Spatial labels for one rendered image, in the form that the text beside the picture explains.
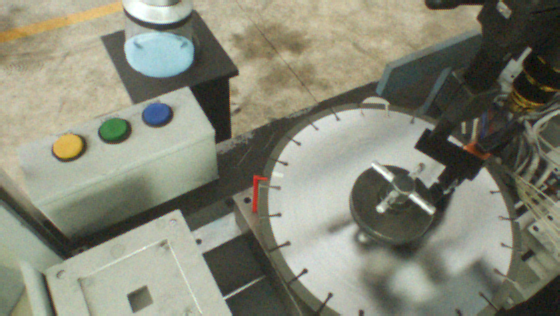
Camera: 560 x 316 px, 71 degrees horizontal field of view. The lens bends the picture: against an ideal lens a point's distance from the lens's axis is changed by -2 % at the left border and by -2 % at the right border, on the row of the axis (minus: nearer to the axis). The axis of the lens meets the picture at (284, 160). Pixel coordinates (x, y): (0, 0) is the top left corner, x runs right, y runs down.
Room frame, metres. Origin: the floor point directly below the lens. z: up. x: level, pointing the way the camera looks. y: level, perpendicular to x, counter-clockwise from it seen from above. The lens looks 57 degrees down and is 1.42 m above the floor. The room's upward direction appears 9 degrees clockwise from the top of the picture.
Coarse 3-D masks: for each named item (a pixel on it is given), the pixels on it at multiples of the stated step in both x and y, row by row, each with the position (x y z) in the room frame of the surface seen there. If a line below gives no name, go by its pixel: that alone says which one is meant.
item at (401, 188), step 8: (376, 168) 0.28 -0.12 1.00; (384, 168) 0.28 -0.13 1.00; (416, 168) 0.29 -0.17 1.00; (424, 168) 0.30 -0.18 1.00; (384, 176) 0.28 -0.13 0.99; (392, 176) 0.27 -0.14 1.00; (400, 176) 0.27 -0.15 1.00; (408, 176) 0.28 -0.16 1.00; (416, 176) 0.28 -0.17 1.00; (392, 184) 0.26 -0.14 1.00; (400, 184) 0.26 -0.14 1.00; (408, 184) 0.26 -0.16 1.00; (392, 192) 0.25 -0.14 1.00; (400, 192) 0.25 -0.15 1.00; (408, 192) 0.25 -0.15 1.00; (384, 200) 0.24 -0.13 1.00; (392, 200) 0.24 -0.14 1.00; (400, 200) 0.25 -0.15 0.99; (416, 200) 0.25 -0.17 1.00; (424, 200) 0.25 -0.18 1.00; (384, 208) 0.23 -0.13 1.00; (424, 208) 0.24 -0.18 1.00; (432, 208) 0.24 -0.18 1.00
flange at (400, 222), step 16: (368, 176) 0.30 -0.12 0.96; (352, 192) 0.27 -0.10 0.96; (368, 192) 0.27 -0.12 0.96; (384, 192) 0.26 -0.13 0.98; (416, 192) 0.28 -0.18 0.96; (352, 208) 0.25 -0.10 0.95; (368, 208) 0.25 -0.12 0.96; (400, 208) 0.24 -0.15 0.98; (416, 208) 0.26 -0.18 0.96; (368, 224) 0.22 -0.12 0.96; (384, 224) 0.23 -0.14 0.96; (400, 224) 0.23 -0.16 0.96; (416, 224) 0.23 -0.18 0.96; (384, 240) 0.21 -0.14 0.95; (400, 240) 0.21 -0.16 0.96
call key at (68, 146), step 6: (60, 138) 0.31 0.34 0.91; (66, 138) 0.31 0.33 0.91; (72, 138) 0.32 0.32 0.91; (78, 138) 0.32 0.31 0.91; (54, 144) 0.30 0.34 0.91; (60, 144) 0.30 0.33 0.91; (66, 144) 0.30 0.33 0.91; (72, 144) 0.31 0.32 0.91; (78, 144) 0.31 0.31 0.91; (54, 150) 0.29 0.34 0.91; (60, 150) 0.29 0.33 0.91; (66, 150) 0.29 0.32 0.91; (72, 150) 0.30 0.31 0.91; (78, 150) 0.30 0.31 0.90; (60, 156) 0.28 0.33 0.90; (66, 156) 0.29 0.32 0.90; (72, 156) 0.29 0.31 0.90
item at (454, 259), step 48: (288, 144) 0.33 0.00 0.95; (336, 144) 0.35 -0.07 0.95; (384, 144) 0.36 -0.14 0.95; (288, 192) 0.26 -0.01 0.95; (336, 192) 0.27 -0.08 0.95; (432, 192) 0.29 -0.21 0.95; (480, 192) 0.30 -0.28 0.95; (288, 240) 0.19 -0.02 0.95; (336, 240) 0.20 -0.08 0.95; (432, 240) 0.22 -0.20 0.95; (480, 240) 0.23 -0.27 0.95; (336, 288) 0.14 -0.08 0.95; (384, 288) 0.15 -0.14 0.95; (432, 288) 0.16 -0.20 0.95; (480, 288) 0.17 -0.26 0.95
